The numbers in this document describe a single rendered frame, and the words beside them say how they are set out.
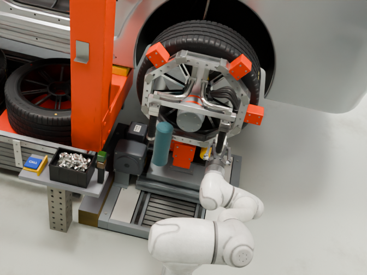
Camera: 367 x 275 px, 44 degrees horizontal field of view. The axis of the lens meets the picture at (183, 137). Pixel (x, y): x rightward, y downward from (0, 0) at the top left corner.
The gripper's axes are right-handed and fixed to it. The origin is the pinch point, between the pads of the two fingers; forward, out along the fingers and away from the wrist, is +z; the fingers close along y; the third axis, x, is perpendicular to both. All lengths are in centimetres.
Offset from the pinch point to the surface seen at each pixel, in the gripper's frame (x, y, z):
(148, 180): -68, -36, 27
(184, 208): -77, -10, 19
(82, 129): -17, -71, 4
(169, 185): -68, -22, 27
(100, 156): -18, -56, -12
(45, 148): -46, -96, 12
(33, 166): -35, -91, -12
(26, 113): -34, -111, 24
